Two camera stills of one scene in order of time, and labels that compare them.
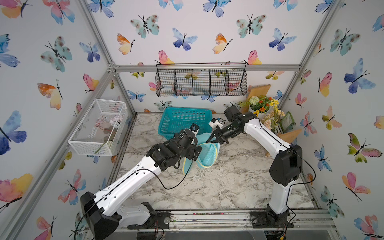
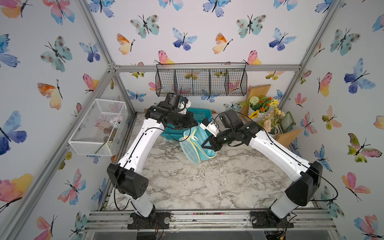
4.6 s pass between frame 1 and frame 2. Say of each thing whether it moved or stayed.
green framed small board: stayed
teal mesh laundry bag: moved
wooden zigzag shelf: stayed
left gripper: moved
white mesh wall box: stayed
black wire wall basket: stayed
